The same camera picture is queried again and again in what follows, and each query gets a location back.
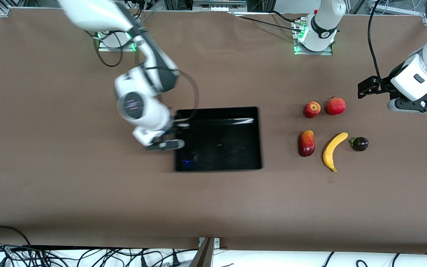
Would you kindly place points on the black plastic box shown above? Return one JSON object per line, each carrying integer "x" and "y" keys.
{"x": 221, "y": 148}

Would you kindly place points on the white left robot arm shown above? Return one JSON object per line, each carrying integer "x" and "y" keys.
{"x": 324, "y": 22}

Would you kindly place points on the grey metal beam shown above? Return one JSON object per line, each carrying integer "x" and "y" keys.
{"x": 202, "y": 256}

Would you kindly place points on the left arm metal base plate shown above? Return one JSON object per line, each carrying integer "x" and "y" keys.
{"x": 298, "y": 51}

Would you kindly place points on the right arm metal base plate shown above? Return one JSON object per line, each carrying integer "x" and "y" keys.
{"x": 124, "y": 48}

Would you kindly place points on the red apple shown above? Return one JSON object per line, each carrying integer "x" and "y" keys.
{"x": 311, "y": 109}

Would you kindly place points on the white power strip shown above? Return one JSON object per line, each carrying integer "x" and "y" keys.
{"x": 217, "y": 7}

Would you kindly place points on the small metal bracket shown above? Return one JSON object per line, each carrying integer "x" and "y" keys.
{"x": 217, "y": 243}

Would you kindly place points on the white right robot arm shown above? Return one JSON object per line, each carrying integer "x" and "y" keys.
{"x": 139, "y": 105}

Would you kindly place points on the dark purple eggplant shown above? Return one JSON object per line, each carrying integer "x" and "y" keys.
{"x": 360, "y": 144}

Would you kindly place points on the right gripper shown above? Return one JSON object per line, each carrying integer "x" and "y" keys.
{"x": 172, "y": 129}

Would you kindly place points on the brown table cover sheet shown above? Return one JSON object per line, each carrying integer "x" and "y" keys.
{"x": 198, "y": 204}

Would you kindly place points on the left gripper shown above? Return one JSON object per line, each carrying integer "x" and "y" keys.
{"x": 383, "y": 83}

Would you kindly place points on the red pomegranate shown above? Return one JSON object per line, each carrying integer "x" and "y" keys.
{"x": 336, "y": 106}

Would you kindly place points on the yellow banana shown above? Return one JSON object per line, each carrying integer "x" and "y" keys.
{"x": 331, "y": 152}

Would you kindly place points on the red yellow mango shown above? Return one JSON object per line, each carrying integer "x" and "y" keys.
{"x": 307, "y": 144}

